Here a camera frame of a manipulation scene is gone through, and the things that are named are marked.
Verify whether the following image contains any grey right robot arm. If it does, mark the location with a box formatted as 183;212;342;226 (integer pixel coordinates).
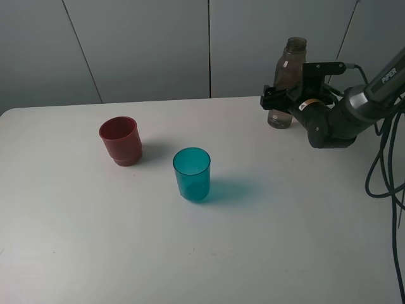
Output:
260;51;404;149

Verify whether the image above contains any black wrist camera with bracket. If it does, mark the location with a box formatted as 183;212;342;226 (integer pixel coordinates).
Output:
301;61;346;95

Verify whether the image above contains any teal translucent plastic cup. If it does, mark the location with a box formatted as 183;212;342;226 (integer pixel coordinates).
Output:
173;147;211;201

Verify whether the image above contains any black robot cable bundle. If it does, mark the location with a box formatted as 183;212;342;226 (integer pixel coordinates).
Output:
344;63;405;304

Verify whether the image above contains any red plastic cup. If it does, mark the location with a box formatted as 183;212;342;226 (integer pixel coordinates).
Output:
99;117;142;167

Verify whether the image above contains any grey translucent water bottle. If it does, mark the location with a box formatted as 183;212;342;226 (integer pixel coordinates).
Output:
267;37;307;129

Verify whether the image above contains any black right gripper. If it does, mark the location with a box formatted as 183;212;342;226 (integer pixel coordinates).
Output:
260;85;336;127

